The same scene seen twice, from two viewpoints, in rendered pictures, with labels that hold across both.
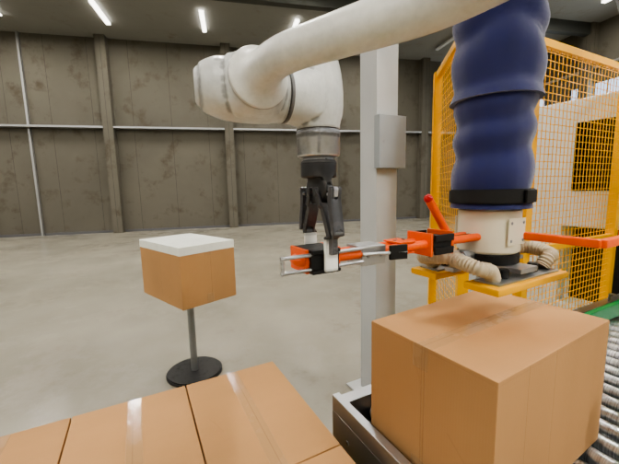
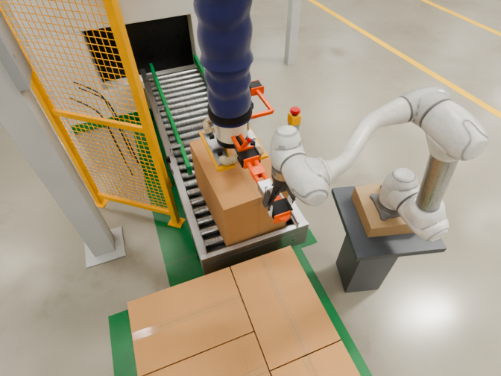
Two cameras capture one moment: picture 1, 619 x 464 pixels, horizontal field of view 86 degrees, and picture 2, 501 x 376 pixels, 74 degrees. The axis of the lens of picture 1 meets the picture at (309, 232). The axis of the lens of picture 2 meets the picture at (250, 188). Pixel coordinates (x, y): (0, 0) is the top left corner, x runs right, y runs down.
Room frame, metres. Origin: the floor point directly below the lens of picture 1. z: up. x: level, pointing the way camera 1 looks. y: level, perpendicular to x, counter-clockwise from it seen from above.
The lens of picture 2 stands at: (0.72, 0.86, 2.34)
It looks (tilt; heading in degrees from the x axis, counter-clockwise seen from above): 49 degrees down; 277
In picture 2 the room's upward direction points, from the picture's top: 1 degrees counter-clockwise
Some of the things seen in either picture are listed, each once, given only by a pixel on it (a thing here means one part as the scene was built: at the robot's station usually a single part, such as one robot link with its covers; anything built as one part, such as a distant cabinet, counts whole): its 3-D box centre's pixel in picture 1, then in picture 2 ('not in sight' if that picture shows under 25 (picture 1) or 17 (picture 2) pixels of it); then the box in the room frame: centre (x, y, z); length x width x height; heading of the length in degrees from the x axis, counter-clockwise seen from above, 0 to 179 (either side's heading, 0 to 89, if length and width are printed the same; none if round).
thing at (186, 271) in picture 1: (187, 266); not in sight; (2.33, 0.89, 0.82); 0.60 x 0.40 x 0.40; 48
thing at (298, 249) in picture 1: (315, 257); (278, 210); (0.71, -0.01, 1.22); 0.08 x 0.07 x 0.05; 119
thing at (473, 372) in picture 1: (485, 380); (238, 185); (0.97, -0.55, 0.75); 0.60 x 0.40 x 0.40; 121
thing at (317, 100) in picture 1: (311, 90); (287, 149); (0.70, -0.01, 1.56); 0.13 x 0.11 x 0.16; 117
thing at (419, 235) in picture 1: (429, 241); (248, 157); (0.87, -0.32, 1.22); 0.10 x 0.08 x 0.06; 29
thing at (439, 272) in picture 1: (459, 261); (215, 146); (1.07, -0.50, 1.11); 0.34 x 0.10 x 0.05; 119
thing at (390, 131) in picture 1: (390, 142); (9, 50); (1.98, -0.48, 1.62); 0.20 x 0.05 x 0.30; 118
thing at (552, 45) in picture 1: (572, 233); not in sight; (2.02, -1.62, 1.05); 1.17 x 0.10 x 2.10; 118
